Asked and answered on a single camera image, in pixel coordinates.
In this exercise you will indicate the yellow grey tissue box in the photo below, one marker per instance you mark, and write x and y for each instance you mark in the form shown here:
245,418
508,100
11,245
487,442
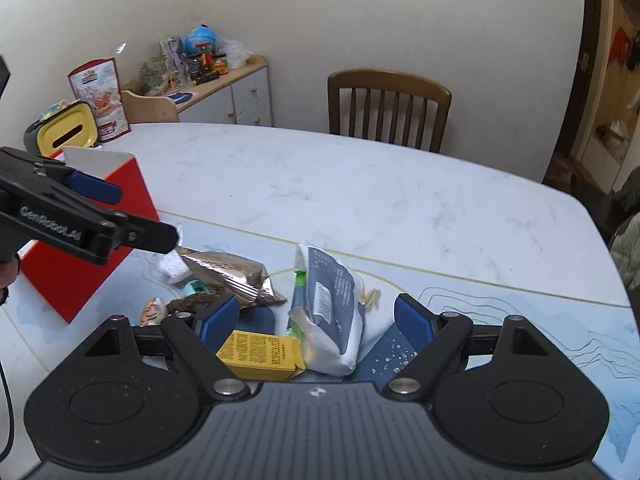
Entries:
64,123

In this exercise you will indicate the white small packet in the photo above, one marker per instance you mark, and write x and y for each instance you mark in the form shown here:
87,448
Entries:
171,268

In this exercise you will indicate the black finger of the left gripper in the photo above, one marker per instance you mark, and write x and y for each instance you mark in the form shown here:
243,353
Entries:
144,234

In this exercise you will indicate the brown foil snack packet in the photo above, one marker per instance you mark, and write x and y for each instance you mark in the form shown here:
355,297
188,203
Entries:
248,279

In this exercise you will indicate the green jacket on chair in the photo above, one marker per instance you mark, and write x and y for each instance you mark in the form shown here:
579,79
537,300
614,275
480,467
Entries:
624,246

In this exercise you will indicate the wooden sideboard cabinet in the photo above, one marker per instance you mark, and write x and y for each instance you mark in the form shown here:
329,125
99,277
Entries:
241,97

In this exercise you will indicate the brown wooden chair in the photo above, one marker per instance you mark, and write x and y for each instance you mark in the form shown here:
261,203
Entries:
388,107

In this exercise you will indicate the red white snack bag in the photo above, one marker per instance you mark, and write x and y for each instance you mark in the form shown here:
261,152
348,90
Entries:
96,82

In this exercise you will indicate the blue globe toy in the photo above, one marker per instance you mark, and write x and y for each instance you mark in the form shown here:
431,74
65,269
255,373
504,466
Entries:
197,37

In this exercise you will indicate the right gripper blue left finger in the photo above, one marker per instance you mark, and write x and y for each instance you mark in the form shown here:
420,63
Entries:
195,345

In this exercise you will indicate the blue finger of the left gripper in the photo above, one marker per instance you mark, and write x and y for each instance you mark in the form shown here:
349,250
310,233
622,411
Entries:
94,188

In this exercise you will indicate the person left hand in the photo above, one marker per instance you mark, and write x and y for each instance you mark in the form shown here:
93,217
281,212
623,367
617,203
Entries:
8,274

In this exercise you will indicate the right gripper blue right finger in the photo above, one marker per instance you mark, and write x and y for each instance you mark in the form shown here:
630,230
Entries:
438,340

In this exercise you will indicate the dark jar on cabinet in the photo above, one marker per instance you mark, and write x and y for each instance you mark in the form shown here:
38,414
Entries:
195,69

